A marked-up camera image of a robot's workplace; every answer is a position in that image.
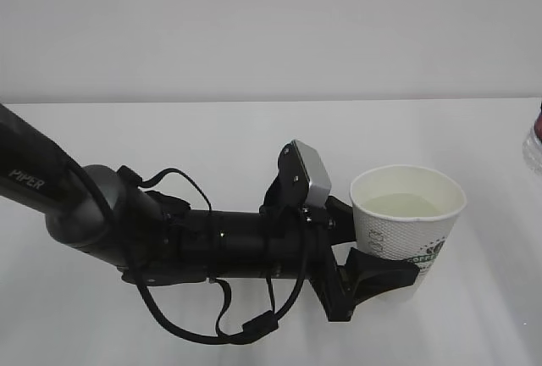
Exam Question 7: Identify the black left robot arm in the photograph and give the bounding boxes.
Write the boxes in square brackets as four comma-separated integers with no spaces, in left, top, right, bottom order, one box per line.
[1,108,419,322]

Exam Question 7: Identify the clear water bottle red label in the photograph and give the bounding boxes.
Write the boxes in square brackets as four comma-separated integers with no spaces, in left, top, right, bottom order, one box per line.
[523,112,542,176]

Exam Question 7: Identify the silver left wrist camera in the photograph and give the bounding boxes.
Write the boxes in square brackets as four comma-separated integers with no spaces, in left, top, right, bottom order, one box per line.
[263,139,332,208]

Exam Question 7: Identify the white paper cup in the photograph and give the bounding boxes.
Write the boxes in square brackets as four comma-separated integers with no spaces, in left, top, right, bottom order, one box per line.
[350,164,467,302]

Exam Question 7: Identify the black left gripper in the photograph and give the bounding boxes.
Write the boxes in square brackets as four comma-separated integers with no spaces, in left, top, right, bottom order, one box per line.
[260,196,420,322]

